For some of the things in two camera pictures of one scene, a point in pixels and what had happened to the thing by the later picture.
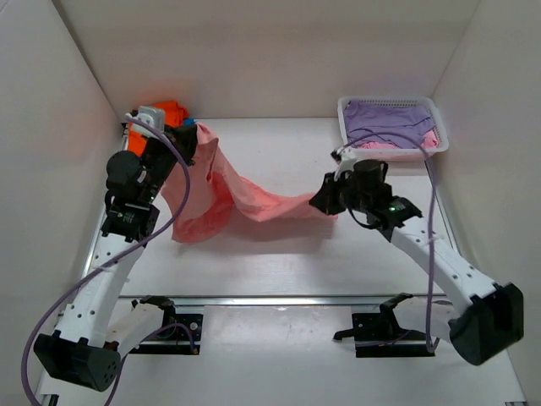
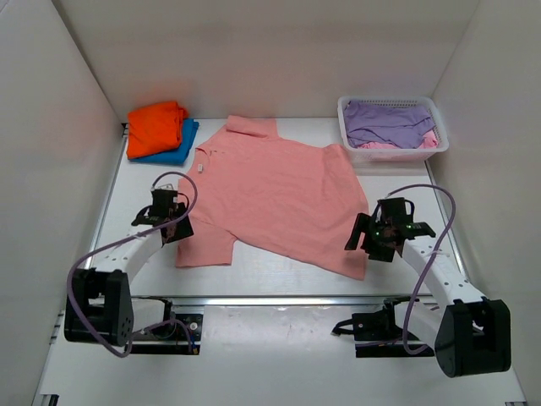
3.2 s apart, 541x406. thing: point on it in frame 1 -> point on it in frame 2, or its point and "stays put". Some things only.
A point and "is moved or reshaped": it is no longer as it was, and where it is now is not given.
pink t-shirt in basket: [429, 141] stays put
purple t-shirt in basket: [402, 124] stays put
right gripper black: [325, 200] -> [363, 225]
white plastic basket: [394, 128] stays put
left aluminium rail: [123, 134] stays put
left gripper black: [186, 137] -> [184, 230]
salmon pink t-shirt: [208, 199] is moved or reshaped
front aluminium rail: [282, 300] stays put
